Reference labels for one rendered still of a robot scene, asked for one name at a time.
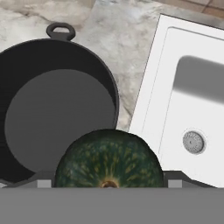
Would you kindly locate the dark green squash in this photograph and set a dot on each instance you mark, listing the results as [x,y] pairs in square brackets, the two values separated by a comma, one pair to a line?
[108,159]

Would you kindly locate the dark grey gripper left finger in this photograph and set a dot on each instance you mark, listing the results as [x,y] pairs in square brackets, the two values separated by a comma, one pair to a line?
[43,178]

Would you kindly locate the white sink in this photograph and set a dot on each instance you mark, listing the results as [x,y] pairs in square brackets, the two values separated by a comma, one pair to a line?
[186,99]

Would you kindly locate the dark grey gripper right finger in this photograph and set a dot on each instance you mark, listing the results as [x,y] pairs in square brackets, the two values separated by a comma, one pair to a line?
[175,178]

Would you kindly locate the black pot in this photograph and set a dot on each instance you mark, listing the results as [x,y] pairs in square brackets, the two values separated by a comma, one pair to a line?
[55,116]

